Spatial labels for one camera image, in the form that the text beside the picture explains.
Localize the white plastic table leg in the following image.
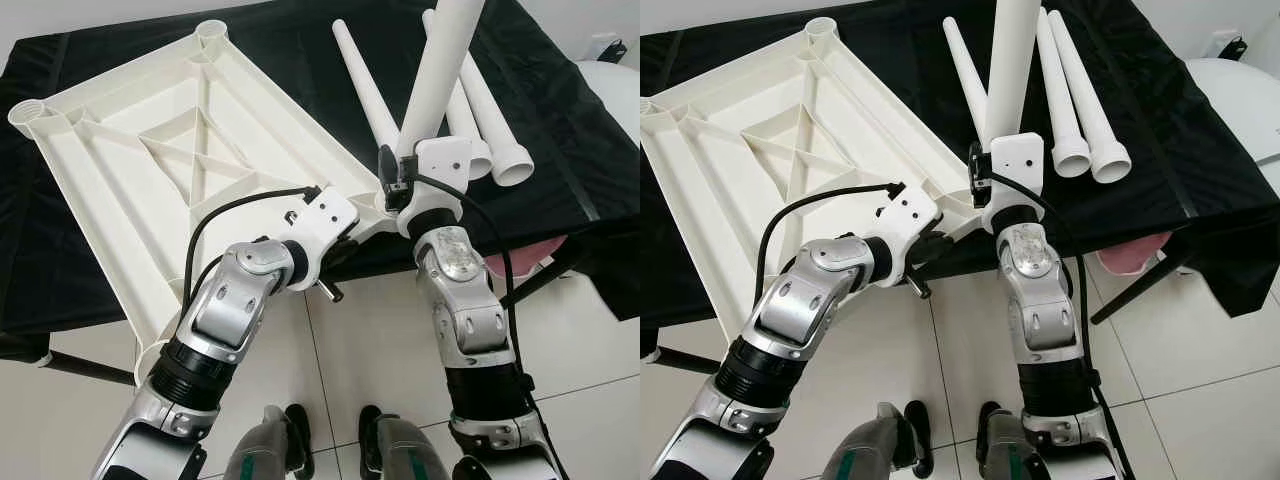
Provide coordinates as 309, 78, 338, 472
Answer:
375, 0, 488, 214
460, 50, 536, 188
421, 10, 494, 181
1035, 8, 1093, 179
943, 18, 991, 141
1048, 10, 1133, 185
975, 0, 1044, 161
332, 20, 401, 151

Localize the white plastic table top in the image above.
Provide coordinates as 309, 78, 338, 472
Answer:
7, 18, 401, 389
640, 15, 986, 361

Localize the pink object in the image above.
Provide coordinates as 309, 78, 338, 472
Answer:
483, 240, 561, 281
1095, 235, 1173, 276

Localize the black metal table leg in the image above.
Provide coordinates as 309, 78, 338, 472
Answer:
500, 245, 591, 306
40, 350, 136, 386
655, 345, 721, 376
1090, 250, 1196, 326

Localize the grey robot left leg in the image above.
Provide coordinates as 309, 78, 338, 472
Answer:
822, 400, 931, 480
222, 403, 313, 480

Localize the grey robot leg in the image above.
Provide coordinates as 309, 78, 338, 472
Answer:
977, 402, 1051, 480
358, 405, 451, 480
822, 400, 931, 480
222, 403, 313, 480

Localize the black tablecloth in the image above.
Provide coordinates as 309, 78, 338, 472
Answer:
640, 0, 1280, 356
0, 0, 640, 363

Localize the grey robot right leg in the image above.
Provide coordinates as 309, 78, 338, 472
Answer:
977, 402, 1051, 480
358, 405, 451, 480

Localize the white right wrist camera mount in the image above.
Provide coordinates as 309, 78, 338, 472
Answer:
980, 132, 1046, 236
397, 137, 474, 239

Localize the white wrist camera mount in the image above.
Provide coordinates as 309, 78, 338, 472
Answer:
397, 137, 474, 239
287, 185, 361, 291
878, 183, 943, 286
980, 132, 1046, 236

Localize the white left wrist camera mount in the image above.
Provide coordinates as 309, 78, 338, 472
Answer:
878, 183, 943, 286
287, 185, 361, 291

